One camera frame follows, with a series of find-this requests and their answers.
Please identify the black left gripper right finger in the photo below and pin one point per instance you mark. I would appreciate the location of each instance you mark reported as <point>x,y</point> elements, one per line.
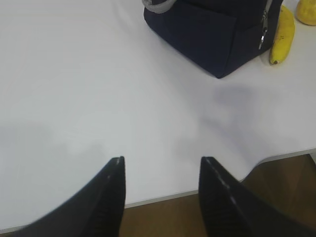
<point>229,209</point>

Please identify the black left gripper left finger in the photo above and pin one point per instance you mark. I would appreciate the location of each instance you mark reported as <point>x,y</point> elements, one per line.
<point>94,211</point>

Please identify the navy lunch bag grey handles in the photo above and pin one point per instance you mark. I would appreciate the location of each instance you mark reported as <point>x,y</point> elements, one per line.
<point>218,35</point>

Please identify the yellow banana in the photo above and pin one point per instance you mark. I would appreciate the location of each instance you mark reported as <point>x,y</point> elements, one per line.
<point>284,37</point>

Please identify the yellow pear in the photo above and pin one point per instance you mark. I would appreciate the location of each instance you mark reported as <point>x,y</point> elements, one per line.
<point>306,12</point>

